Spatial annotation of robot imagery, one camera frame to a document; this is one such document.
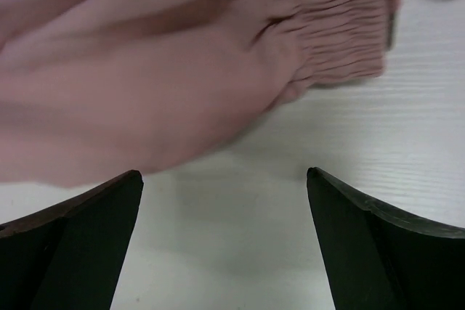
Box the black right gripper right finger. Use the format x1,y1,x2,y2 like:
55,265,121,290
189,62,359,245
307,168,464,310

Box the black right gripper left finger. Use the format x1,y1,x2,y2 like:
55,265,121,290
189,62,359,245
1,171,143,310

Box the pink trousers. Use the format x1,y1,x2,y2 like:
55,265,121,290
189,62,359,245
1,0,399,187

